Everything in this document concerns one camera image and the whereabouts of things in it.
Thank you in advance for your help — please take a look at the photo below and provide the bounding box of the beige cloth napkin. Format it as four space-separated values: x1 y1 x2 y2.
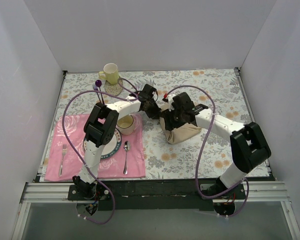
158 101 202 145

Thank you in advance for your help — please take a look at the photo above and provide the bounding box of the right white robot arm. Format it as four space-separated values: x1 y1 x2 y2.
161 92 271 199

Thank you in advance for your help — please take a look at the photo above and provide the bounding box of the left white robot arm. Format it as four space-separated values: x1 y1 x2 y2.
72 84 161 200

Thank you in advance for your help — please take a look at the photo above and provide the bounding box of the cream mug dark rim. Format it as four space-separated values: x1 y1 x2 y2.
116 114 137 136

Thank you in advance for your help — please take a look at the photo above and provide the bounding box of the round woven coaster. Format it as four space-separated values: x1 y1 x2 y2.
104 78 124 96

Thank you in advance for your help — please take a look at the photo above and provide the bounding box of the silver metal spoon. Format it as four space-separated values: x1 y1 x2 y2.
123 140 131 175

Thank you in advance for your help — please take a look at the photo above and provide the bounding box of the yellow mug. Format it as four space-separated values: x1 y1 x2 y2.
98 63 120 85

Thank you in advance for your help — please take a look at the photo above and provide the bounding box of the purple plastic spoon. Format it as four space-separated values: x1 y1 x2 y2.
94 79 103 95

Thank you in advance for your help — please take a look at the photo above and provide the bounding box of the purple plastic fork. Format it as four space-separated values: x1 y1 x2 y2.
92 84 105 104

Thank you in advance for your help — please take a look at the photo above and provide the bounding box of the white plate teal rim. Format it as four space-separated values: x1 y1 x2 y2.
82 128 122 160

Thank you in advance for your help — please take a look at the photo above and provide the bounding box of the silver metal fork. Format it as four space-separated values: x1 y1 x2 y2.
58 144 68 177

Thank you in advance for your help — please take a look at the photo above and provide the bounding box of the pink floral placemat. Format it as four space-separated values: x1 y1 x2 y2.
44 114 146 182

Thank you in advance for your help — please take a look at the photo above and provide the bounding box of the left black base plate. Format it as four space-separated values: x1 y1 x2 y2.
67 184 111 201

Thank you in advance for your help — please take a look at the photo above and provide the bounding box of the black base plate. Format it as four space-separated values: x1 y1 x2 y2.
200 182 246 200
67 184 111 201

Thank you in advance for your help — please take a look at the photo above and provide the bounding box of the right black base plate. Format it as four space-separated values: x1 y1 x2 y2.
200 182 246 200

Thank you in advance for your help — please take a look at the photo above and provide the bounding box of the aluminium frame rail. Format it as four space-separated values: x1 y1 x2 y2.
20 179 290 203

